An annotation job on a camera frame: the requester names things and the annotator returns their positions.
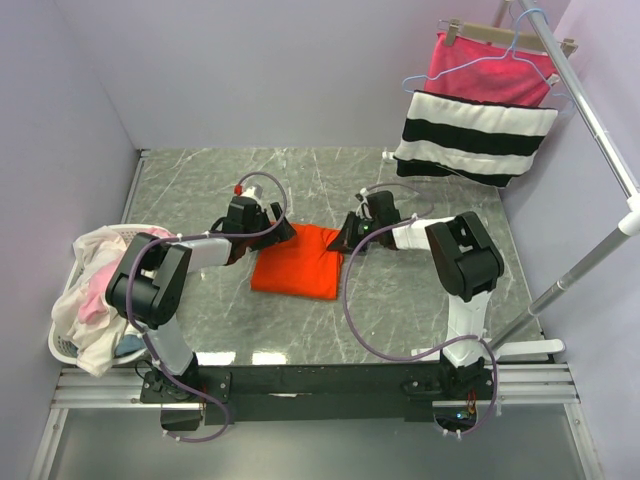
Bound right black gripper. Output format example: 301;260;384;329
328;212;381;255

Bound orange t-shirt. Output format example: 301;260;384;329
250;224;344;301

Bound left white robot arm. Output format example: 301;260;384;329
105;196;296;402

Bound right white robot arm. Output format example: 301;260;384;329
327;189;504;399

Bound black white striped cloth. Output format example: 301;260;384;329
393;90;558;188

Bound pink towel on hanger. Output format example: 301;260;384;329
423;31;558;108

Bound black base beam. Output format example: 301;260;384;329
162;362;494;430

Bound cream and pink clothes pile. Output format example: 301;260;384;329
51;224;174;378

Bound wooden clip hanger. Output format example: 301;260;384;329
436;17;579;57

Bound silver clothes rack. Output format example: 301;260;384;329
502;1;639;371

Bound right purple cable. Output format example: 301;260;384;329
341;182;500;440

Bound purple cable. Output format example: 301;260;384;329
124;170;289;445
341;182;500;440

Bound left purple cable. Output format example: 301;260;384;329
124;170;289;445

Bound blue wire hanger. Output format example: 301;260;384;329
401;8;577;119

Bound aluminium rail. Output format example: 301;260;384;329
51;364;580;409

